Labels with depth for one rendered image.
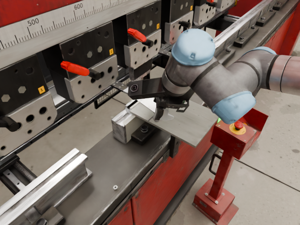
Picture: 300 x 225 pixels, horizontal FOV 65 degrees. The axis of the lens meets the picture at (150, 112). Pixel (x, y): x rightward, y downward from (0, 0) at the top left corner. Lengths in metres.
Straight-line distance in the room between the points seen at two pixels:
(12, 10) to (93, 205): 0.55
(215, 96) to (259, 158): 1.70
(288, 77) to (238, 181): 1.47
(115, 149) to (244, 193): 1.22
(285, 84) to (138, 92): 0.33
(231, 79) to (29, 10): 0.37
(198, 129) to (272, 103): 1.98
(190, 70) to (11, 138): 0.37
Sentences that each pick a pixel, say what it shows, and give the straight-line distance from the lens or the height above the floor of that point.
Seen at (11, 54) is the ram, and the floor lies 1.36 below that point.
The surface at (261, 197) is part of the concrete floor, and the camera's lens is 1.93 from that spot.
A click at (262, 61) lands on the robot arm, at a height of 1.30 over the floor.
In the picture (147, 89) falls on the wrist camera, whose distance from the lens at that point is 0.61.
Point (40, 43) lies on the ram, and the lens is 0.50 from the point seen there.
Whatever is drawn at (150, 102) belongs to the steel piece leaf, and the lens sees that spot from 0.86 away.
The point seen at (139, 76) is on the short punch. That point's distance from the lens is 0.82.
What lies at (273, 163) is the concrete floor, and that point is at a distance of 2.15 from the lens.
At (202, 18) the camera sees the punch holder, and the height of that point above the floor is 1.20.
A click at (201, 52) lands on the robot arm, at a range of 0.45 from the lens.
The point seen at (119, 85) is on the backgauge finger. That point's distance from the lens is 0.95.
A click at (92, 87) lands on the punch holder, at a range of 0.61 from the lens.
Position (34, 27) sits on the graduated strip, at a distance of 0.49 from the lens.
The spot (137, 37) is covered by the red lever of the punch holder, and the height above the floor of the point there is 1.29.
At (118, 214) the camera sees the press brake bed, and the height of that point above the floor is 0.77.
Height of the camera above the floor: 1.55
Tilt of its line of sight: 42 degrees down
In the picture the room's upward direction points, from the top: straight up
